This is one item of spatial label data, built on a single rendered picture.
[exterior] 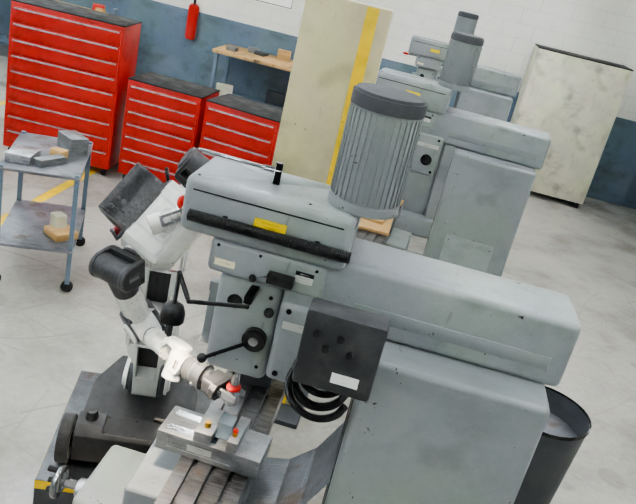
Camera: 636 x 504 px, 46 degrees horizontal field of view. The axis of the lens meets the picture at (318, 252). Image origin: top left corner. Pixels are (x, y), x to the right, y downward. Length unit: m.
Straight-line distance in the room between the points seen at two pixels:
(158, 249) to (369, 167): 0.85
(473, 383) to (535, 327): 0.22
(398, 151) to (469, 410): 0.71
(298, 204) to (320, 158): 1.88
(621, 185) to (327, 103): 8.23
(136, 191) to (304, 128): 1.50
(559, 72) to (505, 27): 1.20
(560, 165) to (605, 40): 1.85
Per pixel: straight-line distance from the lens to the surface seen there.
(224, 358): 2.23
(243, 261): 2.06
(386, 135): 1.91
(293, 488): 2.51
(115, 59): 7.24
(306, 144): 3.84
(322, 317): 1.79
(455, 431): 2.08
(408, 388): 2.02
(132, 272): 2.46
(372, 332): 1.79
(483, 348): 2.09
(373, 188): 1.95
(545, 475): 4.01
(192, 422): 2.56
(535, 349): 2.10
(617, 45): 11.22
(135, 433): 3.15
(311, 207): 1.96
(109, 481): 2.72
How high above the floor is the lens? 2.53
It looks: 22 degrees down
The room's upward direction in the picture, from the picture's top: 13 degrees clockwise
